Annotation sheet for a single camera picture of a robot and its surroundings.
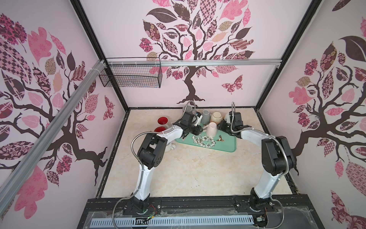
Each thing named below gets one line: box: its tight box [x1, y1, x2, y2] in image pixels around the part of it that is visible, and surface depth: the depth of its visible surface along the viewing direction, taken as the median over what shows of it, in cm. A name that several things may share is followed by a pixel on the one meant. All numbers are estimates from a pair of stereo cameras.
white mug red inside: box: [156, 116, 170, 128], surface depth 106 cm
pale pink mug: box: [206, 121, 218, 139], surface depth 99 cm
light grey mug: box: [201, 109, 211, 125], surface depth 106 cm
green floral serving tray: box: [174, 124, 237, 153], surface depth 100 cm
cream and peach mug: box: [210, 111, 223, 125], surface depth 105 cm
